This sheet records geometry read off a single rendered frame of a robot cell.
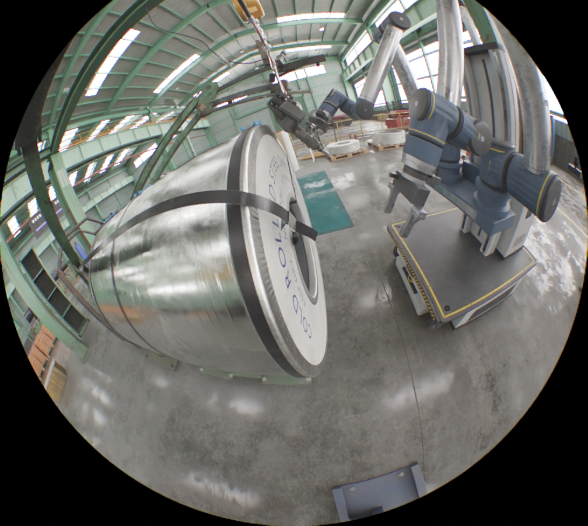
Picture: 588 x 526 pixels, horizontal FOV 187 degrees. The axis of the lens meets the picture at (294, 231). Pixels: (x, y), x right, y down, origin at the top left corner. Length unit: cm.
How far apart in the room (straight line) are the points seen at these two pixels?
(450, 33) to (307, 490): 221
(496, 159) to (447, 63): 46
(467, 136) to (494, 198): 55
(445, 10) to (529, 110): 44
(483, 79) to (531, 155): 73
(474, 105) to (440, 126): 97
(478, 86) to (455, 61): 72
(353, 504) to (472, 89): 252
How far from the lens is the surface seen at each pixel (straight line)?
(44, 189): 96
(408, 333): 145
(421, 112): 50
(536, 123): 84
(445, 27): 88
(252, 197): 36
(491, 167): 102
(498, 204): 109
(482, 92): 149
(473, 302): 129
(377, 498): 152
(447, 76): 77
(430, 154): 50
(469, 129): 57
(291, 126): 81
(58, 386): 620
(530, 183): 88
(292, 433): 140
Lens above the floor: 132
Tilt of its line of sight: 32 degrees down
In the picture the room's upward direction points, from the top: 21 degrees counter-clockwise
